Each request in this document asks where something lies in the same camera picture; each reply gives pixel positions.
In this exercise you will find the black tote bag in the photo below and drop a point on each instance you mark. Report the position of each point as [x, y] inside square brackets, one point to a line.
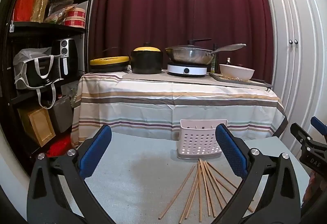
[38, 73]

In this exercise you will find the dark grey tray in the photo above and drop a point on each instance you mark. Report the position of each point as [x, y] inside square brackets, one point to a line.
[255, 83]

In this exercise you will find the white bowl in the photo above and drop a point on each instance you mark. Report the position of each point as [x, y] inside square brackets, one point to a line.
[236, 72]

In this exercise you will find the clear plastic container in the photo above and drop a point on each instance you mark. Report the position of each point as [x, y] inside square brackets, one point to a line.
[68, 90]

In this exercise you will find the red striped round tin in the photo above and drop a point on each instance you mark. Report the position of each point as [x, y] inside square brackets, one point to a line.
[74, 17]

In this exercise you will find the dark sauce bottle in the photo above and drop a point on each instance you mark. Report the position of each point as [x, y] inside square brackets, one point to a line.
[228, 61]

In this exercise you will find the black air fryer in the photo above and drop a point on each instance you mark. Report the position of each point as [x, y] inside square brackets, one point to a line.
[70, 60]

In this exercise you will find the black pot with yellow lid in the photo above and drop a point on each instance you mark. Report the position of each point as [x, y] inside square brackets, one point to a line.
[147, 63]

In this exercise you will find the gold package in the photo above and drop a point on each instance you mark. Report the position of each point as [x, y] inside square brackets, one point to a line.
[40, 1]

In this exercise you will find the heap of pale nuts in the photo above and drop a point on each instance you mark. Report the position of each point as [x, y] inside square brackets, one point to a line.
[232, 79]

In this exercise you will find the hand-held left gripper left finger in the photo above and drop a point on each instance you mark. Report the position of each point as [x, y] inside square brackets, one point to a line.
[94, 155]

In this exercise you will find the pile of wooden chopsticks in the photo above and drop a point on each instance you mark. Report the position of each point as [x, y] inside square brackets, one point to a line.
[201, 175]

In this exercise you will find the red package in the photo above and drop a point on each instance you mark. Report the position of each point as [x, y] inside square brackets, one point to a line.
[24, 1]

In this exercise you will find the grey box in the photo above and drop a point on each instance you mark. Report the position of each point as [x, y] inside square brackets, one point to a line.
[61, 114]

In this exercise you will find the white plastic bag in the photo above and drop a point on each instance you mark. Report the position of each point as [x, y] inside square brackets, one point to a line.
[28, 54]

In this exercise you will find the striped tablecloth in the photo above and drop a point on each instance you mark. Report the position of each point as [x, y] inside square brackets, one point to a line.
[166, 104]

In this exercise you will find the red bag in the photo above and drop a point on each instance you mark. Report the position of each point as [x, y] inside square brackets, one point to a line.
[60, 146]

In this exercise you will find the colourful snack bag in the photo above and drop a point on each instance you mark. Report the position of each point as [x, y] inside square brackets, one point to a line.
[55, 16]

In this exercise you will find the stainless steel wok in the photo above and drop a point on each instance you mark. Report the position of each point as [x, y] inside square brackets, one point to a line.
[189, 56]

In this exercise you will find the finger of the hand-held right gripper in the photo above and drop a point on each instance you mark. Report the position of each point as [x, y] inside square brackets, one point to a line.
[319, 125]
[300, 133]

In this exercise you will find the white perforated plastic basket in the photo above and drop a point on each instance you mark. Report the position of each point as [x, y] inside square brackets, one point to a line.
[196, 139]

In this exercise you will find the maroon curtain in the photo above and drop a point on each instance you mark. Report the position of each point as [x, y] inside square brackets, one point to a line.
[166, 9]

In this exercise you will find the green bottle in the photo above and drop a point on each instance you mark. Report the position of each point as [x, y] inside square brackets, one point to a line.
[212, 67]

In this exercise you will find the white wardrobe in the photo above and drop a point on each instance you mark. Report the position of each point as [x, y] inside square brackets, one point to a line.
[293, 73]

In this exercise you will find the flat pan with yellow lid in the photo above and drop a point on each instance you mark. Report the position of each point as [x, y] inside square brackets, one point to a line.
[109, 61]

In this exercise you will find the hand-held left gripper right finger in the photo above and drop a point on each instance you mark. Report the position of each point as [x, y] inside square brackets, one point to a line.
[231, 152]

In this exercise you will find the white induction cooker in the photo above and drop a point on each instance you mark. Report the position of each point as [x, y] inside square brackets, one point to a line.
[186, 70]

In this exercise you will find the wooden box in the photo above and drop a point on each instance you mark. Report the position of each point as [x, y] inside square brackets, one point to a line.
[40, 124]

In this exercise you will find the black shelf unit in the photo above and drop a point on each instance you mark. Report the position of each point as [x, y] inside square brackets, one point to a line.
[38, 26]

